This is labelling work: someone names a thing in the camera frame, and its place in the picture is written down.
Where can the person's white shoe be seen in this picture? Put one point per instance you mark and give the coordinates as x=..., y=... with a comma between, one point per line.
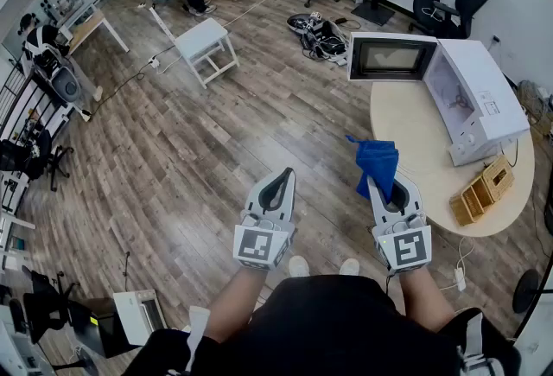
x=299, y=266
x=349, y=266

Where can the small white oven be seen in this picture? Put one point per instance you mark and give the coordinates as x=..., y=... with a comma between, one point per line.
x=138, y=316

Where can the person's left forearm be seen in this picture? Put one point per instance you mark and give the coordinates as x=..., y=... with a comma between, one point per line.
x=235, y=305

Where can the person's right white shoe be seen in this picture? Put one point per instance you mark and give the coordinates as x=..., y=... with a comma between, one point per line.
x=349, y=266

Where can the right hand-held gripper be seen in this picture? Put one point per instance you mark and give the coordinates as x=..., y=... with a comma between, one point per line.
x=406, y=249

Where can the white microwave oven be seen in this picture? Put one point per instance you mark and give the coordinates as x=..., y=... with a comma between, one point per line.
x=488, y=76

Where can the black metal shelf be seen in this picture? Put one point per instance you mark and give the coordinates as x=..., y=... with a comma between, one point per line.
x=17, y=102

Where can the person's left white shoe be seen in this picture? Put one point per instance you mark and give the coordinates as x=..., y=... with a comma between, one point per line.
x=299, y=266

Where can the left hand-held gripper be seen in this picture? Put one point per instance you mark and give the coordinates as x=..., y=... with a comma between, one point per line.
x=259, y=244

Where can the white wooden chair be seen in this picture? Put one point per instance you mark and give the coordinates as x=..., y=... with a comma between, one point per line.
x=203, y=41

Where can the blue cloth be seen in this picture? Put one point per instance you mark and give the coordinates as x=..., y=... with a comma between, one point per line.
x=376, y=158

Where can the wooden desk with white legs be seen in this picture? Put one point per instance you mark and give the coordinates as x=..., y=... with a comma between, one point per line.
x=86, y=28

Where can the wicker basket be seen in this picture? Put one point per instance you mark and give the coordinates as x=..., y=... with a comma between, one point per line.
x=479, y=193

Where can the black box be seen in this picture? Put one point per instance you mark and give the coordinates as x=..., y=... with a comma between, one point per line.
x=99, y=326

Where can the person's right forearm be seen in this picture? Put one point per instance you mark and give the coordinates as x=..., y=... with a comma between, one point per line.
x=425, y=301

